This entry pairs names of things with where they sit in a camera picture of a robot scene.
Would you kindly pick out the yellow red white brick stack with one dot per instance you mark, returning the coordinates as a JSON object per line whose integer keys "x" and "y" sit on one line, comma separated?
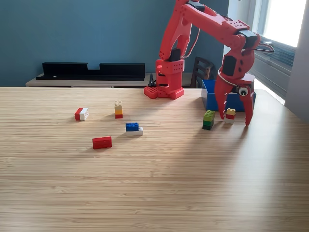
{"x": 231, "y": 116}

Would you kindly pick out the dark wooden chair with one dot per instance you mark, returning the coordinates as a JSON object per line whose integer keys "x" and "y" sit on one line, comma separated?
{"x": 202, "y": 70}

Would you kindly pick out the blue white brick stack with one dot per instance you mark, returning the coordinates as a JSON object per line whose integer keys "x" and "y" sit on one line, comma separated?
{"x": 132, "y": 128}

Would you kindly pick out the blue plastic bin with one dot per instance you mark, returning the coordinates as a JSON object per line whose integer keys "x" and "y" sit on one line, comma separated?
{"x": 210, "y": 101}

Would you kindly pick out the grey window heater unit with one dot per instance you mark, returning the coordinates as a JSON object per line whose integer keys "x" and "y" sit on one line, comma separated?
{"x": 272, "y": 65}

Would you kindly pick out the green brick stack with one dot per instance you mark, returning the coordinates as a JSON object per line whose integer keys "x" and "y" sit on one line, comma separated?
{"x": 208, "y": 120}

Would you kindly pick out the bright window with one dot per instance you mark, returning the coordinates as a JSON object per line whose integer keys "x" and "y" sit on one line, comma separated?
{"x": 282, "y": 21}

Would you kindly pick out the tan orange red brick stack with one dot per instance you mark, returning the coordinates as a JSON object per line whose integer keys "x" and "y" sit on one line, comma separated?
{"x": 118, "y": 111}

